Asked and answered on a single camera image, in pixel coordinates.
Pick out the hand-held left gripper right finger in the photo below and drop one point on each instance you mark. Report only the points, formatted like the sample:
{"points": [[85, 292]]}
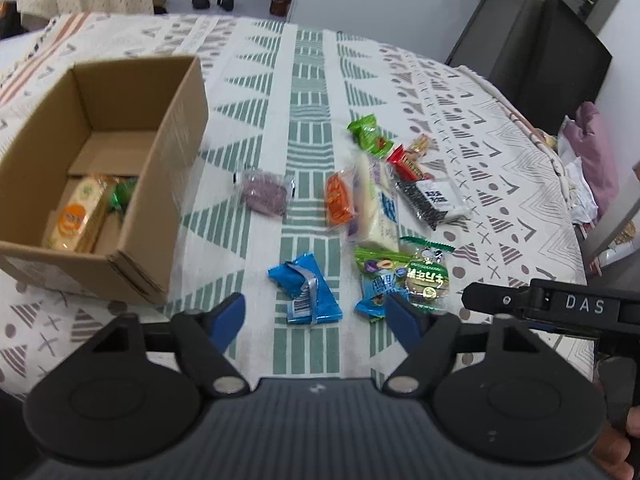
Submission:
{"points": [[400, 317]]}

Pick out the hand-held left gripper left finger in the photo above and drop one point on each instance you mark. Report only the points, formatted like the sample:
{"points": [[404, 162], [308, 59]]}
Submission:
{"points": [[227, 317]]}

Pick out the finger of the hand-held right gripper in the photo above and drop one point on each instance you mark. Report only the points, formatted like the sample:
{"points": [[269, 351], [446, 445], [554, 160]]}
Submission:
{"points": [[495, 297]]}

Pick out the small blue snack packet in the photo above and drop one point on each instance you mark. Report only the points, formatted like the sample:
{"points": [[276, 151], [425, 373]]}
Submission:
{"points": [[375, 292]]}

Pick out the green round cookie packet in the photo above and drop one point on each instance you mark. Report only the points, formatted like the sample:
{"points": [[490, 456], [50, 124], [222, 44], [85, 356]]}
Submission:
{"points": [[427, 277]]}

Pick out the green plum snack packet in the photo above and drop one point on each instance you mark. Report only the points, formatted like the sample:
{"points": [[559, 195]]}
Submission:
{"points": [[380, 262]]}

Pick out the blue foil snack packet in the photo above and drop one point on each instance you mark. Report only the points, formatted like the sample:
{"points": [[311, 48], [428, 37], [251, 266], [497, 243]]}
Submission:
{"points": [[300, 285]]}

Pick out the black and white snack packet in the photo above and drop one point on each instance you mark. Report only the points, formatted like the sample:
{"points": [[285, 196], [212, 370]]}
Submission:
{"points": [[435, 200]]}

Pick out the purple snack packet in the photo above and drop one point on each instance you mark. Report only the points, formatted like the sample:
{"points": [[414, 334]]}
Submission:
{"points": [[265, 192]]}

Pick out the orange snack packet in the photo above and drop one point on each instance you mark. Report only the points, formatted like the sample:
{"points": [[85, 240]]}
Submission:
{"points": [[339, 200]]}

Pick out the red snack packet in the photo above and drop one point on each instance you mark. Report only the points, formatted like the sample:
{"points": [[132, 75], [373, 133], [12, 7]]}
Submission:
{"points": [[406, 164]]}

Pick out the brown cardboard box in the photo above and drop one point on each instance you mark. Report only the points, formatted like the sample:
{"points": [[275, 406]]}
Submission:
{"points": [[175, 135]]}

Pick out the person's right hand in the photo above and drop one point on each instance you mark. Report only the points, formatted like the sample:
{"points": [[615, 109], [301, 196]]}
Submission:
{"points": [[617, 455]]}

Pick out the long white cake packet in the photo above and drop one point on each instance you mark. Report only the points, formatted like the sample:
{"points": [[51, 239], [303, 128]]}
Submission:
{"points": [[372, 210]]}

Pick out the white cloth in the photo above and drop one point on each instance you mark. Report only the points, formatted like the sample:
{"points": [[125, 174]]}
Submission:
{"points": [[577, 185]]}

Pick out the pink cloth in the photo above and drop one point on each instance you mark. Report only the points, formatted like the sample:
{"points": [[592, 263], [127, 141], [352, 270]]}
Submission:
{"points": [[597, 155]]}

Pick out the small tan snack packet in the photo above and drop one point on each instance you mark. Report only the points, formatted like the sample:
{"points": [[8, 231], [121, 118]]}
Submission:
{"points": [[420, 145]]}

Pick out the yellow cake packet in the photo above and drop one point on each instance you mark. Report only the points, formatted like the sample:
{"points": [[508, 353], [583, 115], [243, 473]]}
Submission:
{"points": [[75, 215]]}

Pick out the bright green snack packet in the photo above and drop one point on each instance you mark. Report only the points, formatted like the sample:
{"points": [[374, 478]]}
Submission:
{"points": [[370, 135]]}

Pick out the black monitor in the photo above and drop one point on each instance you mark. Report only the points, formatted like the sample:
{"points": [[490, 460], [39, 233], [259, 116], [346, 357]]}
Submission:
{"points": [[555, 60]]}

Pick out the patterned tablecloth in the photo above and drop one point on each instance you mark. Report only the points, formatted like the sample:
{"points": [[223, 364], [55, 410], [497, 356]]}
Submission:
{"points": [[310, 85]]}

